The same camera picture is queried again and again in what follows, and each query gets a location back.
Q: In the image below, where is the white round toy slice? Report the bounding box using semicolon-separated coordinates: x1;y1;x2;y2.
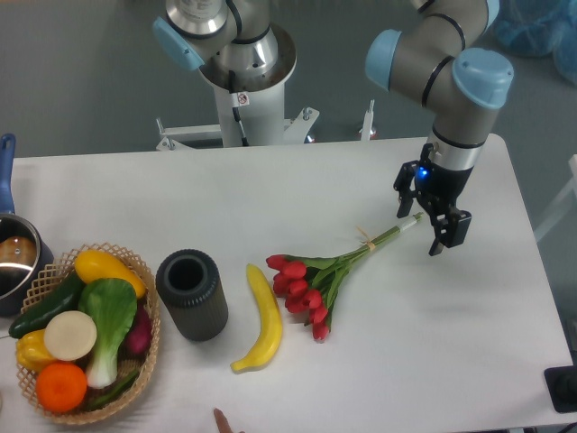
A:
43;310;97;361

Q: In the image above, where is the yellow toy squash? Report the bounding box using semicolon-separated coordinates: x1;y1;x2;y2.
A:
74;249;147;299

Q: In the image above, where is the orange toy orange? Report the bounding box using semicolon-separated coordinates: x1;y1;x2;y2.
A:
35;362;87;413

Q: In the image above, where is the white frame right edge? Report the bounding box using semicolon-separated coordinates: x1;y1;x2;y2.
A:
534;154;576;243

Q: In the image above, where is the blue saucepan with handle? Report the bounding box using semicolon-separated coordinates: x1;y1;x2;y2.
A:
1;134;53;318

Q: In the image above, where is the dark grey ribbed vase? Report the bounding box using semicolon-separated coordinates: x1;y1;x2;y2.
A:
155;249;229;342

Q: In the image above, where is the red tulip bouquet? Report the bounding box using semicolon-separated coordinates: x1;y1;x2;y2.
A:
266;212;424;342

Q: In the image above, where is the yellow toy bell pepper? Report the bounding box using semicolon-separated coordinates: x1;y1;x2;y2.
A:
16;329;58;373

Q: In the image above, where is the green toy bok choy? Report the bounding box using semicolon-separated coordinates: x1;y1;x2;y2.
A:
78;278;137;389

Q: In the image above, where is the dark green toy cucumber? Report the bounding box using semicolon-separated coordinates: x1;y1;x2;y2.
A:
8;272;86;339

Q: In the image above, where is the yellow toy banana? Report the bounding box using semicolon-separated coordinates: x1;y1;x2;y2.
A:
231;263;283;373

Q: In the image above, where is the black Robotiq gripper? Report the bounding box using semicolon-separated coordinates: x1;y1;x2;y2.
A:
393;143;472;256

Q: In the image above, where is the blue plastic bag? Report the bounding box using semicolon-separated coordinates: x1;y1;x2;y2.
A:
492;1;576;85

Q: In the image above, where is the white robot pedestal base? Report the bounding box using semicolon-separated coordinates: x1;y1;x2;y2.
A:
153;18;320;147

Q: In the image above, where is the black base cable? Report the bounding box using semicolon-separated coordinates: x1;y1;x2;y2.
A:
227;69;250;148

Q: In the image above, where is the purple toy sweet potato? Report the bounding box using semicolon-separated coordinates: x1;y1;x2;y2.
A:
124;304;152;356

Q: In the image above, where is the human fingertip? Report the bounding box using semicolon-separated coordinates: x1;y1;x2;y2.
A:
213;408;234;433

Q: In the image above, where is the black device at edge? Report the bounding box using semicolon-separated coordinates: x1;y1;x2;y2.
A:
544;365;576;413

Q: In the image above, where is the green toy chili pepper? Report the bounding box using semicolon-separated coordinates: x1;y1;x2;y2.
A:
82;369;140;412

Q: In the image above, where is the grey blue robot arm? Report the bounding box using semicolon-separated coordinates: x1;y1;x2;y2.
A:
152;1;514;255

